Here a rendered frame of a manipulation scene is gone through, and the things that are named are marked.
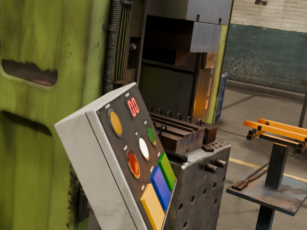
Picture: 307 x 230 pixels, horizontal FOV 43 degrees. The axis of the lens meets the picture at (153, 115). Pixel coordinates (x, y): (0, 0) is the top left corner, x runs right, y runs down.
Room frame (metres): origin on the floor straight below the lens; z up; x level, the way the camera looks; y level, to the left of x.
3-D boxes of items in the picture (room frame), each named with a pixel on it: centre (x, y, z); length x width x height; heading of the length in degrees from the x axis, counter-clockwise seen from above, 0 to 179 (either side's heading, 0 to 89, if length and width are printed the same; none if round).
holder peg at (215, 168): (1.31, -0.23, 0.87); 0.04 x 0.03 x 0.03; 57
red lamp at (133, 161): (0.69, 0.03, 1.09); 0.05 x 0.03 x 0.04; 147
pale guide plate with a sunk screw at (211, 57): (1.66, -0.20, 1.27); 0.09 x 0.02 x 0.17; 147
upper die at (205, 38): (1.43, 0.03, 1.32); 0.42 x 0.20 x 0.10; 57
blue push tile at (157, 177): (0.79, -0.03, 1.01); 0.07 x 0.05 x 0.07; 172
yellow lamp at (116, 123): (0.70, 0.07, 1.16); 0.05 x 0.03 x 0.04; 147
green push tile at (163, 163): (0.89, -0.05, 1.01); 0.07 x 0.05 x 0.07; 172
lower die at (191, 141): (1.43, 0.03, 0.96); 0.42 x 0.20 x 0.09; 57
